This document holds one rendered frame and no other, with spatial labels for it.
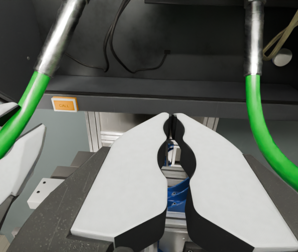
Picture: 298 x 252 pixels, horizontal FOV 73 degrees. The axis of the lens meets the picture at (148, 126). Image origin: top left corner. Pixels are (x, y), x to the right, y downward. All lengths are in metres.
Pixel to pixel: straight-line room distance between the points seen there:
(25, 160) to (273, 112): 0.45
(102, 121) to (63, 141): 0.59
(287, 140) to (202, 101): 1.52
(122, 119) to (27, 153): 1.18
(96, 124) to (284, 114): 1.12
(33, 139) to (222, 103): 0.36
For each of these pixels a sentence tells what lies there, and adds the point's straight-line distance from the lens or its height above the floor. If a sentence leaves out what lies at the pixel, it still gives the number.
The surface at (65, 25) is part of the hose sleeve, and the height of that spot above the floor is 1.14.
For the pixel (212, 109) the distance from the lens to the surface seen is 0.45.
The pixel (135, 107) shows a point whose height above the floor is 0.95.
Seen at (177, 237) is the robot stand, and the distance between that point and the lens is 0.80.
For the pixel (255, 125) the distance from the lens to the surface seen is 0.22.
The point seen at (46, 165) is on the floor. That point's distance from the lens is 2.15.
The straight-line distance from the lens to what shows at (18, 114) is 0.20.
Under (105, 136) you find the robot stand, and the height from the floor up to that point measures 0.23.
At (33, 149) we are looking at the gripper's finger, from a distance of 0.18.
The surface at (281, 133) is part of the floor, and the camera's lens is 1.85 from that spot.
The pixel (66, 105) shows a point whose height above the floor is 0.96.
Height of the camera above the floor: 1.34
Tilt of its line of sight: 58 degrees down
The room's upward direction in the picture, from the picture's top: 173 degrees counter-clockwise
